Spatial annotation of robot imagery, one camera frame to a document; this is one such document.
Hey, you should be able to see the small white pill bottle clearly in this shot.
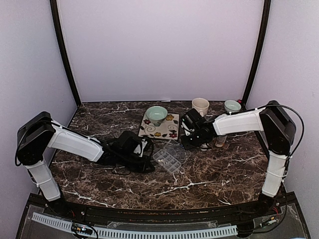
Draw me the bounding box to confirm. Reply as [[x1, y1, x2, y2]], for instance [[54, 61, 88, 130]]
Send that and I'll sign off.
[[200, 144, 209, 151]]

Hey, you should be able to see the black front table rail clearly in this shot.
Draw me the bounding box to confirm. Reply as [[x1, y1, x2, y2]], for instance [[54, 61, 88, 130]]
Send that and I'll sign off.
[[42, 196, 285, 226]]

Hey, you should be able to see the clear plastic pill organizer box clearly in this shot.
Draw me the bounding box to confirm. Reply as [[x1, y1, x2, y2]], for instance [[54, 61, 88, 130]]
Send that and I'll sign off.
[[153, 140, 191, 174]]

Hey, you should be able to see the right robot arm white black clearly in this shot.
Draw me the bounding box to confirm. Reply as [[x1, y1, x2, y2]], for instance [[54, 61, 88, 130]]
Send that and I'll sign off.
[[181, 101, 300, 216]]

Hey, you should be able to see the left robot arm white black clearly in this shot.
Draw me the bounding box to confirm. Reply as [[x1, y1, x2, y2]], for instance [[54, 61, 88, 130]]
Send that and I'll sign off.
[[14, 112, 155, 217]]

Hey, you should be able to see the black frame post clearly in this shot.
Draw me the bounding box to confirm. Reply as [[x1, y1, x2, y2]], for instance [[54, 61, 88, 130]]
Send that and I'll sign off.
[[49, 0, 82, 107], [242, 0, 272, 106]]

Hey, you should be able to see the left black frame post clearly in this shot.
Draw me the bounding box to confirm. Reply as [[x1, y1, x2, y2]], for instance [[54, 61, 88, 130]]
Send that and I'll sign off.
[[49, 0, 82, 107]]

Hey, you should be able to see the small green bowl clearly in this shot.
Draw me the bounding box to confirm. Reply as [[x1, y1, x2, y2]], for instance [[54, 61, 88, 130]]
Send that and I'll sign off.
[[224, 100, 242, 113]]

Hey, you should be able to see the white slotted cable duct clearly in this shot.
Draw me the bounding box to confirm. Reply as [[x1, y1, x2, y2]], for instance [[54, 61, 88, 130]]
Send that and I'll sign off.
[[31, 212, 238, 239]]

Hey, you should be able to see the orange pill bottle grey cap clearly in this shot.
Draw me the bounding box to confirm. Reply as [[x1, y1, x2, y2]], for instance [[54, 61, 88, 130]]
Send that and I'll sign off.
[[215, 135, 227, 148]]

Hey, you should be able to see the beige ceramic mug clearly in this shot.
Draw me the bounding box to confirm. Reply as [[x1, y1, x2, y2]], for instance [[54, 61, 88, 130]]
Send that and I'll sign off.
[[191, 98, 210, 117]]

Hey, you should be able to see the square floral ceramic plate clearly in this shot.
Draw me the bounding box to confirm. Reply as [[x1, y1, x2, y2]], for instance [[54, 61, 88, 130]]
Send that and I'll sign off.
[[138, 113, 180, 140]]

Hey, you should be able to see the green ceramic bowl on plate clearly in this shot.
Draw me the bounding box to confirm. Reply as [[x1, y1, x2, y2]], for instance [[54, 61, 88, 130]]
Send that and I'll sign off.
[[146, 106, 168, 126]]

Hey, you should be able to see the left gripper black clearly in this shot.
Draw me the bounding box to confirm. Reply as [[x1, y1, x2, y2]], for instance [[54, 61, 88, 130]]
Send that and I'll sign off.
[[118, 151, 155, 174]]

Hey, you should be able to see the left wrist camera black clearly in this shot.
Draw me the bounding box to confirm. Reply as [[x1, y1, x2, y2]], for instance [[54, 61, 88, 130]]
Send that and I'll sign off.
[[134, 137, 153, 157]]

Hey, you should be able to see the right black frame post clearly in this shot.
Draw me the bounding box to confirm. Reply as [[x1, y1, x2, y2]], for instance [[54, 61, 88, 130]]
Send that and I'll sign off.
[[242, 0, 272, 106]]

